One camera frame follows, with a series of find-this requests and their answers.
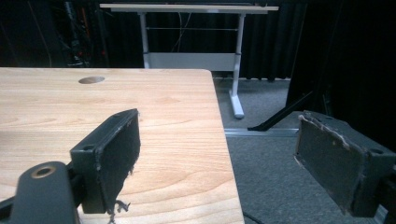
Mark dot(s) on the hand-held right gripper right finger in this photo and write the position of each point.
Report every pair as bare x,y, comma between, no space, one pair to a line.
330,161

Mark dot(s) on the white desk with metal legs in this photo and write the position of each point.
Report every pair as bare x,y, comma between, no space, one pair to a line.
193,60

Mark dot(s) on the dark equipment rack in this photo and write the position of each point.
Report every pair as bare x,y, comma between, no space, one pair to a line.
77,34

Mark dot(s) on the metal floor rail frame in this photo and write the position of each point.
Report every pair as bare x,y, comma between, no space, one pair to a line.
261,132

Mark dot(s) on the black metal stand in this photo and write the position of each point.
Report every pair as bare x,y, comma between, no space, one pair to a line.
281,115

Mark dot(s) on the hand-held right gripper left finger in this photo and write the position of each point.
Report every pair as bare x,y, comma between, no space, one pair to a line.
109,161

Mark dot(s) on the black curtain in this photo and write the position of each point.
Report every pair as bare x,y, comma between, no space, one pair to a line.
267,40

